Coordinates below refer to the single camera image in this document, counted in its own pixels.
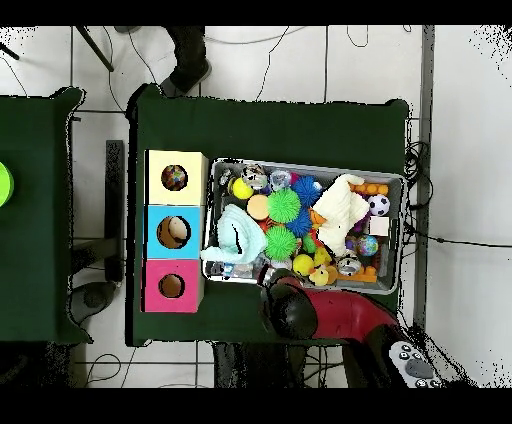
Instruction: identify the blue spiky rubber ball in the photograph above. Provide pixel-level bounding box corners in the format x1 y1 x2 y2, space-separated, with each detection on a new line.
286 209 313 239

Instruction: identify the colourful patterned knotted toy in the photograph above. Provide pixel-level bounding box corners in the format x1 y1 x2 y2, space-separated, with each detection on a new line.
162 164 190 192

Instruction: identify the dark green table cloth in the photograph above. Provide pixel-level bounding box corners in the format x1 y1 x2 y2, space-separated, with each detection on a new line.
0 86 88 347
126 82 411 353

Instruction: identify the grey round base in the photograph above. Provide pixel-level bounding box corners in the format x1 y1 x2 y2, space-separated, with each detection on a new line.
70 279 117 325

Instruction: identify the cream muslin cloth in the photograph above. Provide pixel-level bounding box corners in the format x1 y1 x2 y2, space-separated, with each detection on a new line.
311 173 372 257

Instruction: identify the blue furry monster toy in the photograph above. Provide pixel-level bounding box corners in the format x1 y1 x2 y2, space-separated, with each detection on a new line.
291 175 323 208

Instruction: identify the plain yellow ball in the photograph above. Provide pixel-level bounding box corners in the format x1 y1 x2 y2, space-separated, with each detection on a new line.
291 254 316 278

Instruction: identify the mint green muslin cloth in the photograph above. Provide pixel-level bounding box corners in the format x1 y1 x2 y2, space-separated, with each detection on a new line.
199 203 268 265

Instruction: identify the thin black rod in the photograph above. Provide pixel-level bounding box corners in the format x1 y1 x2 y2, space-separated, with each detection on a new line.
71 25 115 75

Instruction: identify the small black white soccer ball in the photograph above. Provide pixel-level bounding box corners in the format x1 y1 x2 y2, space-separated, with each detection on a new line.
367 194 392 217

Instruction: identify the clear mesh bin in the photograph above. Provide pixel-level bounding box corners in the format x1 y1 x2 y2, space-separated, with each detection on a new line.
203 156 405 295

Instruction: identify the grey vertical beam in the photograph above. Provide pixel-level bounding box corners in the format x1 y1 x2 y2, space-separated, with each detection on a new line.
411 25 437 389

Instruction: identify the green furry monster toy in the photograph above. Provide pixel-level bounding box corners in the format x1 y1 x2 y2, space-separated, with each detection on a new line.
263 226 297 261

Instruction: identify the wooden box with three holes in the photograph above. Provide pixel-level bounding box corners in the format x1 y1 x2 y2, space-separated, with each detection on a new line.
143 149 208 313

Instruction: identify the black upright panel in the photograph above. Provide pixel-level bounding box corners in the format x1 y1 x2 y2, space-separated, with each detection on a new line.
105 139 127 283

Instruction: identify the green spiky rubber ball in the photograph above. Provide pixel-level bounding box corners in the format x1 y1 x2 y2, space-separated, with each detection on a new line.
267 189 302 224

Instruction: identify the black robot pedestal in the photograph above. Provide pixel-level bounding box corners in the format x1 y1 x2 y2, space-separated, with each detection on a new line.
211 342 321 389

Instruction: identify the bright green cup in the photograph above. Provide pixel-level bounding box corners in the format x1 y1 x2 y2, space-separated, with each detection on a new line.
0 161 15 209

